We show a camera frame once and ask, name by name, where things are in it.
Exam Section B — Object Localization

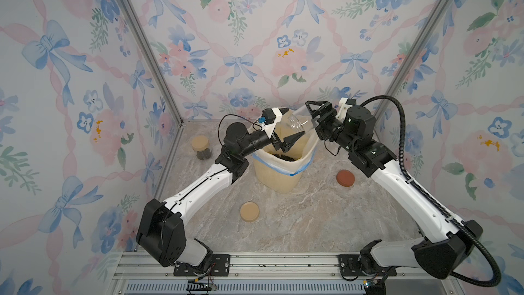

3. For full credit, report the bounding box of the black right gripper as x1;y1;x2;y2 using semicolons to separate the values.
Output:
309;99;358;155

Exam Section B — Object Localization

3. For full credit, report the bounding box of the red jar lid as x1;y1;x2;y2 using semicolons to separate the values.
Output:
336;169;356;187

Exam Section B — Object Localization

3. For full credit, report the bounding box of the glass jar light wood lid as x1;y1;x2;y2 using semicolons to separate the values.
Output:
191;135;212;161

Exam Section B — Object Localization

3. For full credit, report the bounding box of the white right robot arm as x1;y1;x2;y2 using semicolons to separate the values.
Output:
305;98;483;279

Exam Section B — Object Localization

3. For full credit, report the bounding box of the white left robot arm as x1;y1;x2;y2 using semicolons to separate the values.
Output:
136;122;306;275

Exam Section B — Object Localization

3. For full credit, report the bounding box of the translucent bin liner blue band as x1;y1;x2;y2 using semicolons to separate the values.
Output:
252;110;319;161

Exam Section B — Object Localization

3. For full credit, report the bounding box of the cream ribbed trash bin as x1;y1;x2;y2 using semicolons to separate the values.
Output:
253;152;315;193

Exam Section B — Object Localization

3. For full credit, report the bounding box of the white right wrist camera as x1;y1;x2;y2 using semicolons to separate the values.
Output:
337;97;356;122

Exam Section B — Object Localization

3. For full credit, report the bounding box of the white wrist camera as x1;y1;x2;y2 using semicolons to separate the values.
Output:
252;108;289;138
337;97;356;122

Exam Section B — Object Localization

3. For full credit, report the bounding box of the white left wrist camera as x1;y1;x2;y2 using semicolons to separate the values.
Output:
252;108;289;138

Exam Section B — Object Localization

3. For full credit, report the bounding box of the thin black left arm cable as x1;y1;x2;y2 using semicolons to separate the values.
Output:
217;113;263;148

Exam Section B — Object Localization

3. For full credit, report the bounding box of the aluminium mounting rail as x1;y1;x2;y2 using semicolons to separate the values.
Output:
106;251;464;294

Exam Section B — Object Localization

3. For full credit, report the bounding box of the black corrugated cable conduit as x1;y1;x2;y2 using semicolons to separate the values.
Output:
359;95;502;288

